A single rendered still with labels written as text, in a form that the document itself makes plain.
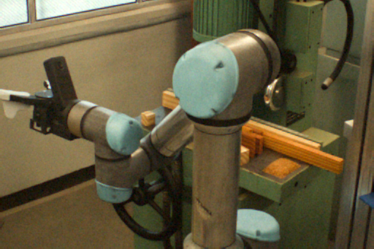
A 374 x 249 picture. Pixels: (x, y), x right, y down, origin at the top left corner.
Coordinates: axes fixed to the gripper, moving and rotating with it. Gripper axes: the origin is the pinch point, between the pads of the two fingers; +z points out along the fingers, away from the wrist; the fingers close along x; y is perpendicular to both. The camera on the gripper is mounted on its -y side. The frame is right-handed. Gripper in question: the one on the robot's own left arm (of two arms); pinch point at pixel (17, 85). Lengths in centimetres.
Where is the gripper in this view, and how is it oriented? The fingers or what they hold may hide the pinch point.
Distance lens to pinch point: 162.0
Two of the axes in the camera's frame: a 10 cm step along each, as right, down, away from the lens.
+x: 5.6, -1.6, 8.2
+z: -8.2, -2.5, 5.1
